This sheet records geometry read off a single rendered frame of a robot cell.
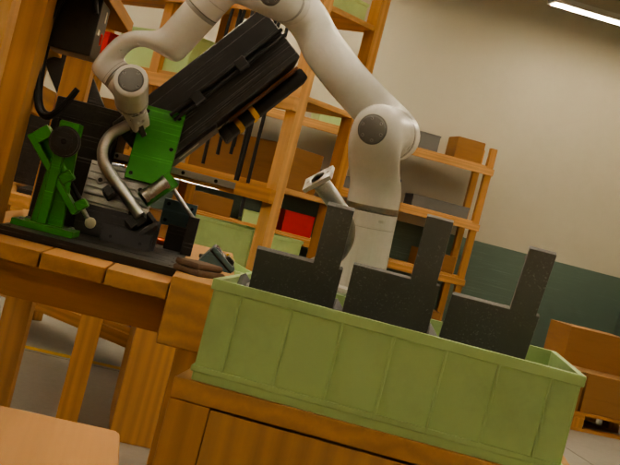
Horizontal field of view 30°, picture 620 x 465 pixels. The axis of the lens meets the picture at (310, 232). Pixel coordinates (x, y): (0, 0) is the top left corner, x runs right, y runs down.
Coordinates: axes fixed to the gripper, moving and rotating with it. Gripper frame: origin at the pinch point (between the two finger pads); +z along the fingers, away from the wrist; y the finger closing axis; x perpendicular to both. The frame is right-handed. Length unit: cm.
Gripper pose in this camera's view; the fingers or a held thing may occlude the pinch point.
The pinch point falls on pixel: (132, 121)
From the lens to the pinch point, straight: 311.1
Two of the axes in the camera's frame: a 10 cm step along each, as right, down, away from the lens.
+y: -5.1, -8.5, 1.2
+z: -1.4, 2.2, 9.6
